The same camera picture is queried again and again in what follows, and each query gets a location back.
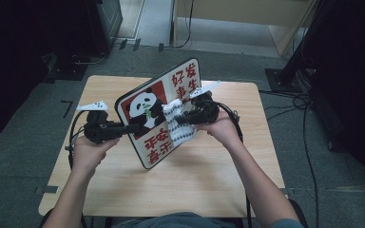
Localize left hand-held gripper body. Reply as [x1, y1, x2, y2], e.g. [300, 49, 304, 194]
[76, 100, 125, 145]

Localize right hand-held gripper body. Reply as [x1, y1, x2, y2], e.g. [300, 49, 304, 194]
[188, 80, 222, 125]

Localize white patterned cloth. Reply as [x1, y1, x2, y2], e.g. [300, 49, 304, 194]
[162, 98, 199, 147]

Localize panda picture board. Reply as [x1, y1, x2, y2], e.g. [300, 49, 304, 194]
[114, 56, 202, 170]

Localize person's right hand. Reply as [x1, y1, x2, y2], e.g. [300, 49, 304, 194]
[194, 111, 243, 148]

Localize person's left hand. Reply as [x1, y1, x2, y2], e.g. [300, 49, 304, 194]
[71, 136, 121, 177]

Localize black flat stand base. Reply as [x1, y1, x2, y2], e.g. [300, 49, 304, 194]
[44, 51, 89, 82]

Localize grey tape strip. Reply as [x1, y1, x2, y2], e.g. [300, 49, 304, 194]
[34, 185, 60, 195]

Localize black metal stand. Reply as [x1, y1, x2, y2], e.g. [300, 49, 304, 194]
[264, 0, 334, 94]

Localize person's blue-grey shirt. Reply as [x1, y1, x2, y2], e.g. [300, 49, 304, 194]
[110, 211, 305, 228]

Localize dark curtain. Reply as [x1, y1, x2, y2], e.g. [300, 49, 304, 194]
[0, 0, 98, 145]
[310, 0, 365, 205]

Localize light wooden cabinet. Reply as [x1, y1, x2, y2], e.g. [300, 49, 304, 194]
[172, 0, 317, 58]

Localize right hand-held gripper cable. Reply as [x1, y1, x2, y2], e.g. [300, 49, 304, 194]
[207, 100, 254, 228]

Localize hand-held gripper cable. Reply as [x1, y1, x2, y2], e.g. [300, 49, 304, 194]
[207, 100, 254, 228]
[65, 110, 88, 169]

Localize left hand-held gripper cable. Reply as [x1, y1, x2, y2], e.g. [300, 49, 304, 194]
[65, 110, 88, 169]

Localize black hanging cable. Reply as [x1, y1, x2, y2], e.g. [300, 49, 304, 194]
[163, 0, 195, 50]

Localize black floor cables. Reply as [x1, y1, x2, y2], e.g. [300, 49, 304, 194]
[259, 89, 320, 228]

